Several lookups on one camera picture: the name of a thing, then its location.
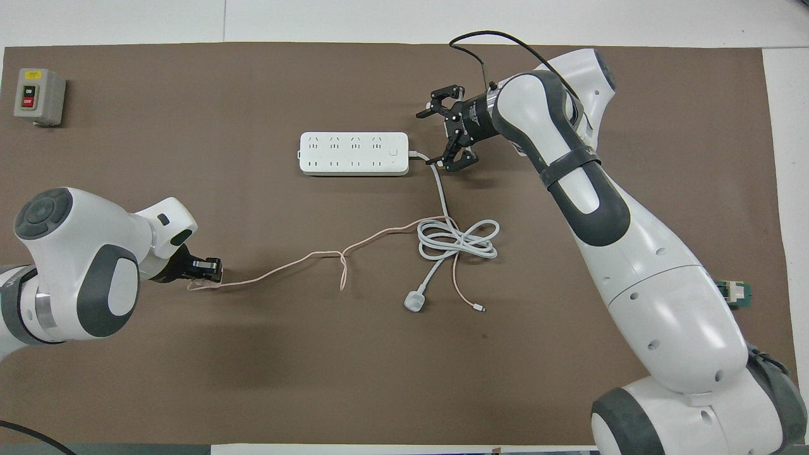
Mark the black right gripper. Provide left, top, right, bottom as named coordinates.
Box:
left=416, top=83, right=500, bottom=173

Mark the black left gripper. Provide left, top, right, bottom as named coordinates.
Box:
left=166, top=245, right=224, bottom=283

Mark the pink charging cable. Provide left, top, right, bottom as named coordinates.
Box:
left=187, top=216, right=487, bottom=312

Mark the white power strip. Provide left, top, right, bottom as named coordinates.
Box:
left=298, top=131, right=410, bottom=176

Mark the brown table mat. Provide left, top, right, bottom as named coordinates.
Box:
left=0, top=42, right=798, bottom=446

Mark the grey push button box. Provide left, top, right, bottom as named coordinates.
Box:
left=14, top=68, right=66, bottom=127

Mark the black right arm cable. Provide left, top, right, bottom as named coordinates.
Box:
left=449, top=30, right=582, bottom=102

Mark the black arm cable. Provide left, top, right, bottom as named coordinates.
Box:
left=449, top=30, right=582, bottom=102
left=0, top=420, right=76, bottom=455

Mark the white power strip cord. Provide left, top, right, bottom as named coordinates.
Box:
left=404, top=150, right=500, bottom=312

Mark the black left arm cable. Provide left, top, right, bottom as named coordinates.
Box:
left=0, top=420, right=76, bottom=455

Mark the green knife switch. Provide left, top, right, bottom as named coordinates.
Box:
left=717, top=280, right=752, bottom=310

